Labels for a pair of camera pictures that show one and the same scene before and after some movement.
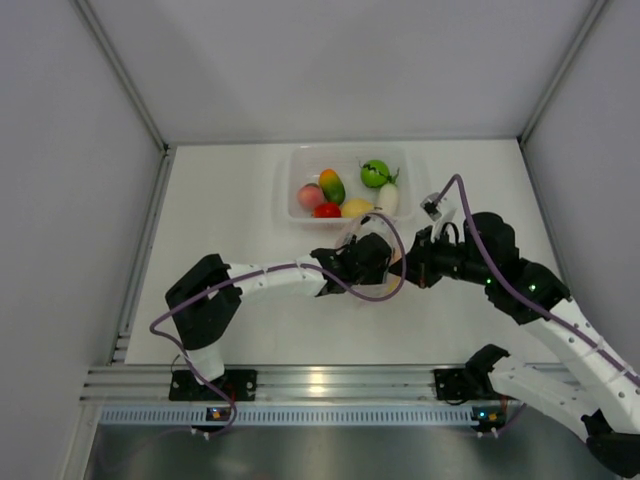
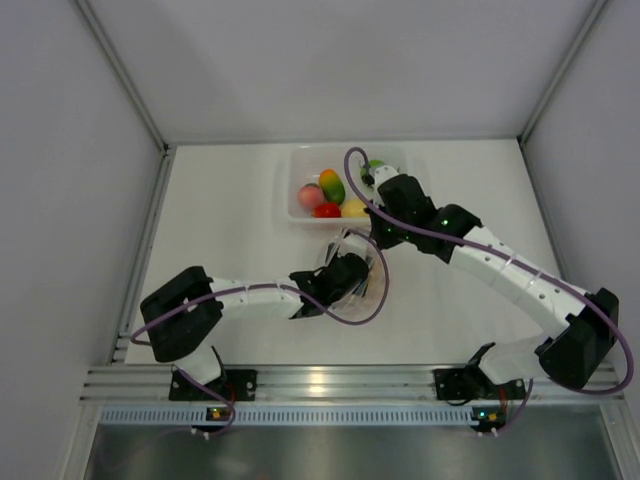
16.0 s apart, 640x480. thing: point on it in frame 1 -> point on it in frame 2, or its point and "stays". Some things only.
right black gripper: [420, 259] -> [385, 240]
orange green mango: [332, 186] stays
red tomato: [327, 210] stays
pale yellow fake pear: [356, 207] stays
